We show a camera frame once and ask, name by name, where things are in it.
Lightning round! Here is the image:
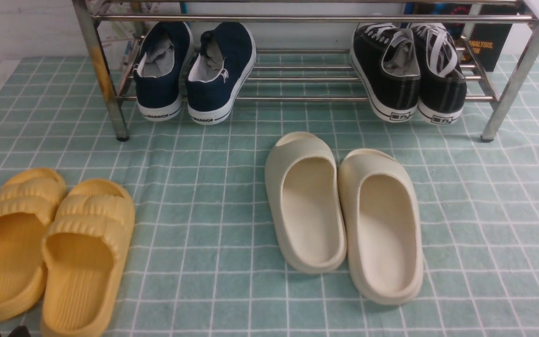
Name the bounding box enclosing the black canvas sneaker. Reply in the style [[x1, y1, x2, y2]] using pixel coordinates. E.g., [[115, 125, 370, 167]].
[[410, 23, 467, 125], [350, 23, 421, 123]]

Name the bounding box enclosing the paper map behind rack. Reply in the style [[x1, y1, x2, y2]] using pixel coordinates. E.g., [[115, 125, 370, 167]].
[[98, 2, 160, 71]]

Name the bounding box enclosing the metal shoe rack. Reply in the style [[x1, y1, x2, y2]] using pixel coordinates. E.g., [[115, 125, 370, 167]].
[[73, 0, 539, 143]]

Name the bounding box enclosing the left cream foam slipper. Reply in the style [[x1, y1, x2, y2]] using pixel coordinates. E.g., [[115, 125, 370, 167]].
[[264, 132, 347, 274]]

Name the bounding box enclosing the cream foam slipper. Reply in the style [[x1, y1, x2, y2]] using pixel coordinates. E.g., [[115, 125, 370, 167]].
[[337, 148, 424, 306], [264, 132, 347, 274]]

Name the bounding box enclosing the right navy canvas sneaker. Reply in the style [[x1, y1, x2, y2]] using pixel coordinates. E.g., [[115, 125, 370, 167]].
[[185, 22, 257, 125]]

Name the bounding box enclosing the navy canvas sneaker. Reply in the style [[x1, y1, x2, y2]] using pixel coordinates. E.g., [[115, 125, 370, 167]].
[[185, 22, 257, 125], [133, 22, 194, 122]]

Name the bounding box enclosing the right cream foam slipper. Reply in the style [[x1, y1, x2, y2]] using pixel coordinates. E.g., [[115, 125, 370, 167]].
[[337, 148, 424, 306]]

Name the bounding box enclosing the left navy canvas sneaker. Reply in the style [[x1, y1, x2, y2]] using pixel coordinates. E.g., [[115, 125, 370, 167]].
[[133, 22, 194, 122]]

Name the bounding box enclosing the right yellow rubber slipper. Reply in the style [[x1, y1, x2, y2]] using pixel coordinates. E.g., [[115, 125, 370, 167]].
[[40, 179, 136, 337]]

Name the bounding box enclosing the yellow rubber slipper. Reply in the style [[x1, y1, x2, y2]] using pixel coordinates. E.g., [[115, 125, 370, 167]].
[[40, 179, 136, 337], [0, 167, 68, 321]]

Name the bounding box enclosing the green checkered tablecloth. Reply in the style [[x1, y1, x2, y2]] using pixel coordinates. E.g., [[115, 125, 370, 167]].
[[0, 57, 539, 337]]

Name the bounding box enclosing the dark image processing book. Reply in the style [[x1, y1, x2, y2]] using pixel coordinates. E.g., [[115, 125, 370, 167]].
[[402, 2, 525, 72]]

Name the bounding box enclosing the left yellow rubber slipper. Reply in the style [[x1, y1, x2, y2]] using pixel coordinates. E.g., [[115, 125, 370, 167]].
[[0, 167, 68, 321]]

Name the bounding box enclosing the black object at bottom edge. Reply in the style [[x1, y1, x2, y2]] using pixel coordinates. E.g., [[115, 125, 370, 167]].
[[0, 325, 31, 337]]

